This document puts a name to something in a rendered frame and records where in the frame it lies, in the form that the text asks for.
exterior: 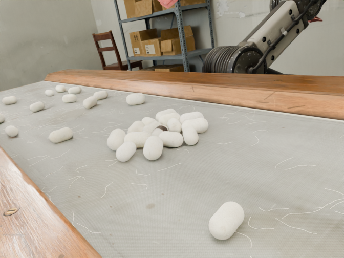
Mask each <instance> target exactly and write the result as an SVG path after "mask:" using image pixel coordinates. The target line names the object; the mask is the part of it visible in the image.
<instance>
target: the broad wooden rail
mask: <svg viewBox="0 0 344 258"><path fill-rule="evenodd" d="M44 81H50V82H58V83H65V84H73V85H80V86H85V87H93V88H101V89H108V90H116V91H124V92H131V93H142V94H147V95H154V96H162V97H169V98H177V99H185V100H192V101H200V102H208V103H215V104H223V105H230V106H238V107H243V108H251V109H258V110H266V111H274V112H281V113H289V114H297V115H304V116H312V117H319V118H327V119H335V120H342V121H344V76H315V75H275V74H237V73H198V72H158V71H119V70H81V69H65V70H61V71H57V72H53V73H49V74H47V76H46V77H45V79H44Z"/></svg>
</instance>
